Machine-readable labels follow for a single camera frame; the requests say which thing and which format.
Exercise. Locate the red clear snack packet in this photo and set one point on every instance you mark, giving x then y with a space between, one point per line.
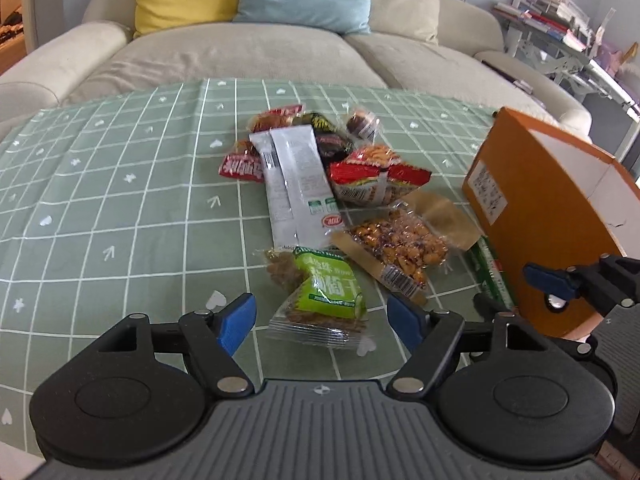
277 119

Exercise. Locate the green white flat box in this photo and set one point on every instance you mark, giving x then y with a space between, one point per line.
492 275

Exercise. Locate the white desk with books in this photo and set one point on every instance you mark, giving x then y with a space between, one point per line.
560 45

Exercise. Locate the beige pillow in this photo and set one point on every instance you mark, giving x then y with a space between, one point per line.
405 0

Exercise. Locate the kraft clear mixed nuts packet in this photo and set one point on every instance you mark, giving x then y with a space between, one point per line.
402 246

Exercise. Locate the white door frame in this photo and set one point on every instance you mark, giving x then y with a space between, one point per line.
40 5

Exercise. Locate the orange cardboard box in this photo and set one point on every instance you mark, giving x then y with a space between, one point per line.
550 240

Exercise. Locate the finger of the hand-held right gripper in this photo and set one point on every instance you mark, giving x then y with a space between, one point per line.
482 305
547 281

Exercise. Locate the green raisin snack packet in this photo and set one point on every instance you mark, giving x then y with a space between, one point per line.
326 291

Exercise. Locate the black snack packet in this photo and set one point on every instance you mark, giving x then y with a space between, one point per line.
328 147

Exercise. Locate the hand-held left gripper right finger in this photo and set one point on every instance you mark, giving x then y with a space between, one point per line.
404 321

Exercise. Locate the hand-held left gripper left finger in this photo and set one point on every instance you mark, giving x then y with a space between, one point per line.
239 321

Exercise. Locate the green checked tablecloth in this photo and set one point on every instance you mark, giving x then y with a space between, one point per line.
125 210

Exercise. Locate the red spicy strip packet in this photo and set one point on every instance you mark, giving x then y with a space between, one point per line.
241 166

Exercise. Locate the red peanut snack packet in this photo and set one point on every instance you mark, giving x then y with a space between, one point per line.
371 170

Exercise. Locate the beige fabric sofa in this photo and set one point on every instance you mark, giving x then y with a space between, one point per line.
225 60

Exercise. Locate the white stick snack packet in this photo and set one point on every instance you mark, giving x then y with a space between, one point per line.
276 200
306 180

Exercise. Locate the dark magazine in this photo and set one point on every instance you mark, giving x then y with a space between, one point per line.
507 76

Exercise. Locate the small brown candy packet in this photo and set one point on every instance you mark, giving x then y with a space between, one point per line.
362 124

